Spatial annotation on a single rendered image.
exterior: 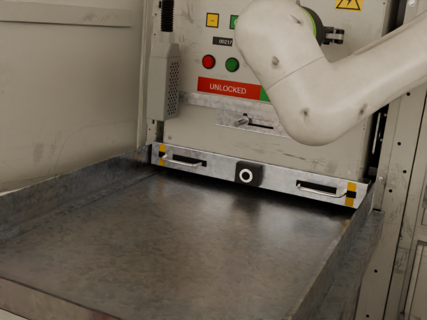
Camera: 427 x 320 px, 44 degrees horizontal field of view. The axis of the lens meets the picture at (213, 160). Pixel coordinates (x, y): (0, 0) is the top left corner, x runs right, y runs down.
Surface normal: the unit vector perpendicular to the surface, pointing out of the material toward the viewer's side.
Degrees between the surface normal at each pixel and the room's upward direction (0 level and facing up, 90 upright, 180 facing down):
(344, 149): 90
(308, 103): 79
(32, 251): 0
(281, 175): 90
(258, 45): 101
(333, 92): 56
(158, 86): 90
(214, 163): 90
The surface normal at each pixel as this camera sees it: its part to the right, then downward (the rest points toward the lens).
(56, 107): 0.77, 0.23
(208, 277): 0.08, -0.96
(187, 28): -0.41, 0.21
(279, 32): 0.05, 0.07
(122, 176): 0.91, 0.18
